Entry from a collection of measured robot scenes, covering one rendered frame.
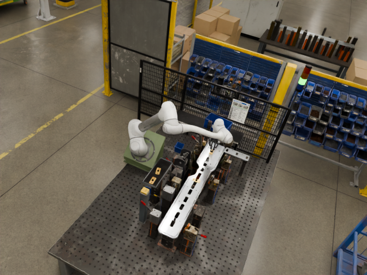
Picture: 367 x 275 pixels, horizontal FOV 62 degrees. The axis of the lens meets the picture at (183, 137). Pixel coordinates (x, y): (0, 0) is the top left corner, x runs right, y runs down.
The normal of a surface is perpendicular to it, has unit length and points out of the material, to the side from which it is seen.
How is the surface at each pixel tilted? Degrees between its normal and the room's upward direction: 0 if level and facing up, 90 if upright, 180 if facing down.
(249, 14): 90
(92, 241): 0
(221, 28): 90
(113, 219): 0
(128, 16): 90
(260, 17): 90
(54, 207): 0
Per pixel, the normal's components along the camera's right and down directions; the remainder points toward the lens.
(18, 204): 0.13, -0.76
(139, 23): -0.44, 0.54
